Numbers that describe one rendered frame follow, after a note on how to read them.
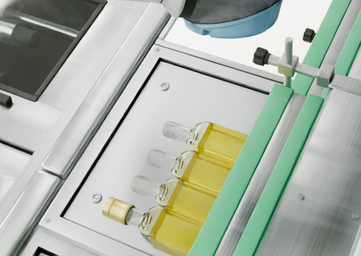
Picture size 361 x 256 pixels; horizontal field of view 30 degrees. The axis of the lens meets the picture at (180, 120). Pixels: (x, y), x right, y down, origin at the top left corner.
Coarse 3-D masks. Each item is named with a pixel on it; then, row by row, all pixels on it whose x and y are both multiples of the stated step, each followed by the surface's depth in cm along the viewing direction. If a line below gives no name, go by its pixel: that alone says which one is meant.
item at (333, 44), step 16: (336, 0) 125; (352, 0) 125; (336, 16) 123; (352, 16) 123; (320, 32) 121; (336, 32) 121; (352, 32) 121; (320, 48) 119; (336, 48) 119; (352, 48) 119; (320, 64) 118; (336, 64) 117; (304, 80) 116; (320, 96) 114
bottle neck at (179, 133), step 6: (168, 120) 118; (168, 126) 117; (174, 126) 117; (180, 126) 116; (162, 132) 117; (168, 132) 117; (174, 132) 116; (180, 132) 116; (186, 132) 116; (174, 138) 117; (180, 138) 116; (186, 138) 115; (186, 144) 116
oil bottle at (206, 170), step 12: (180, 156) 112; (192, 156) 112; (204, 156) 111; (180, 168) 111; (192, 168) 110; (204, 168) 110; (216, 168) 110; (228, 168) 110; (192, 180) 109; (204, 180) 109; (216, 180) 109
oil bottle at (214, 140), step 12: (192, 132) 114; (204, 132) 113; (216, 132) 113; (228, 132) 113; (240, 132) 113; (192, 144) 113; (204, 144) 112; (216, 144) 112; (228, 144) 112; (240, 144) 111; (216, 156) 112; (228, 156) 110
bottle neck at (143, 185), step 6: (138, 180) 112; (144, 180) 112; (150, 180) 112; (132, 186) 112; (138, 186) 111; (144, 186) 111; (150, 186) 111; (156, 186) 111; (138, 192) 112; (144, 192) 111; (150, 192) 111; (156, 192) 110
